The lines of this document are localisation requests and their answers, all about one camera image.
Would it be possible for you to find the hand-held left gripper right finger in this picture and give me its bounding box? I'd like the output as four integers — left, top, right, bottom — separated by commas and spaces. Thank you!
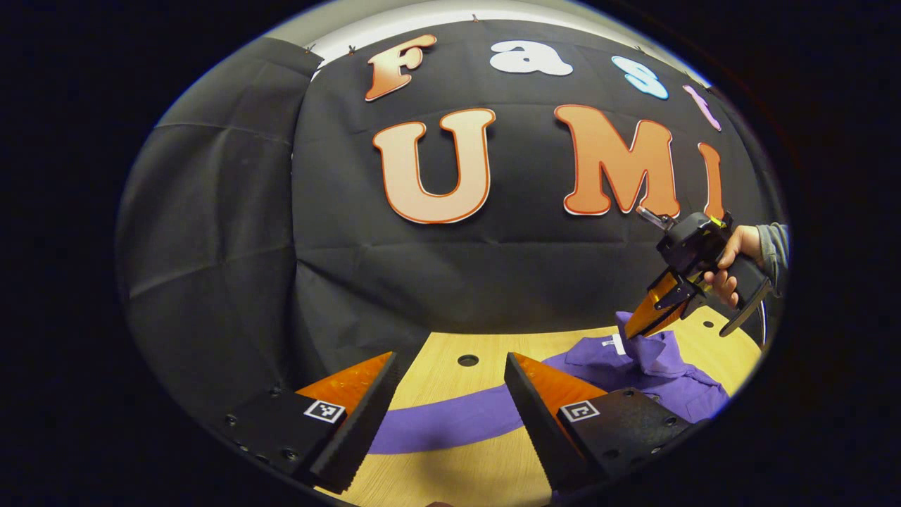
504, 352, 698, 494

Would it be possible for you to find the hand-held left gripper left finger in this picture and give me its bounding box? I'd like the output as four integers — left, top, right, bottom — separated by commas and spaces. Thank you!
218, 351, 401, 496

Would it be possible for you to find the purple ribbed shirt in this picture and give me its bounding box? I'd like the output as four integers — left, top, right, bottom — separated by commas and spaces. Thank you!
366, 310, 733, 455

